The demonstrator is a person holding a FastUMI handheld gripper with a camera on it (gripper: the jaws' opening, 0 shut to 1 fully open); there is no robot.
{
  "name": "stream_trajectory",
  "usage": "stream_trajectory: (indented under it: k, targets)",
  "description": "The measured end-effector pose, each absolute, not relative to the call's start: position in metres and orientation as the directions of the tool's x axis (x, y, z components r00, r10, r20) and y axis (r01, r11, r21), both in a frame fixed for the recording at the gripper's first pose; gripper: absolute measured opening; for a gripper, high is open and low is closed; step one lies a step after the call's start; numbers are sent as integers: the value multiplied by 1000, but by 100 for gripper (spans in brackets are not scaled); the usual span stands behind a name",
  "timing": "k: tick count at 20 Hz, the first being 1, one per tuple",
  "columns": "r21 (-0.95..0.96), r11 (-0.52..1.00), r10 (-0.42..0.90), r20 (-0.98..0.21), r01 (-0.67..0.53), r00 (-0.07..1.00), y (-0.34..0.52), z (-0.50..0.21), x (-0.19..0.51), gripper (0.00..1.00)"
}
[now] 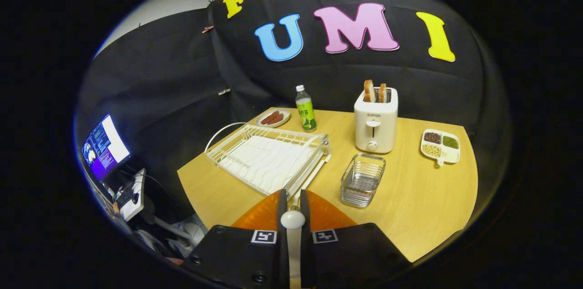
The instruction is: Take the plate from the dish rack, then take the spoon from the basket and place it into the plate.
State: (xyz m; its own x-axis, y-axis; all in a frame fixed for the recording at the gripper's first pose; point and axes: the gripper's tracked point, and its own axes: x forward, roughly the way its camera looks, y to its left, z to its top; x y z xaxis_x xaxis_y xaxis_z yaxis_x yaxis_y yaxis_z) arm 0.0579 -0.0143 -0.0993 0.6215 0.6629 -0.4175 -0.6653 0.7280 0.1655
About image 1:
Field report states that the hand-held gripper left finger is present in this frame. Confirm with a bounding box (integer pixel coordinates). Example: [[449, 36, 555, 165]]
[[182, 189, 290, 289]]

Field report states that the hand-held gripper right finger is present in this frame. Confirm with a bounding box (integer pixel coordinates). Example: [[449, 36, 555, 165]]
[[299, 189, 413, 289]]

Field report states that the pink and white spoon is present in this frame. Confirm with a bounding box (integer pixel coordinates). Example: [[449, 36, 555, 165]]
[[280, 209, 307, 280]]

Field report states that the metal wire basket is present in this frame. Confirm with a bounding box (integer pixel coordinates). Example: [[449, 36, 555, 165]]
[[340, 153, 386, 208]]

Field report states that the white wire dish rack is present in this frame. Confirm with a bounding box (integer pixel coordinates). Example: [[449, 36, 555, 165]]
[[204, 122, 332, 199]]

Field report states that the small beige plate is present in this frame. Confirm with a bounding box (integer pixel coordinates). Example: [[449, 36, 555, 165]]
[[255, 108, 291, 129]]

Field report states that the white divided dish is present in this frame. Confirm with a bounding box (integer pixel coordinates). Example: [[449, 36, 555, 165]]
[[419, 129, 461, 167]]

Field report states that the white toaster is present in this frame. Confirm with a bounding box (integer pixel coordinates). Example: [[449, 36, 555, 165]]
[[354, 87, 399, 154]]

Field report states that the green tea bottle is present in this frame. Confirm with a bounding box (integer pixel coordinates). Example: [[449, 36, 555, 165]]
[[295, 85, 317, 132]]

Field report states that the white laptop stand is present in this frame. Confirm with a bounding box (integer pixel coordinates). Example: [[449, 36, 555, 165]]
[[119, 168, 147, 222]]

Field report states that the open laptop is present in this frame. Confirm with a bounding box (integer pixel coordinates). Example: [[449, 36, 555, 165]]
[[81, 114, 139, 207]]

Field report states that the black backdrop cloth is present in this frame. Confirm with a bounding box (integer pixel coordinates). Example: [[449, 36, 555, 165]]
[[75, 0, 511, 235]]

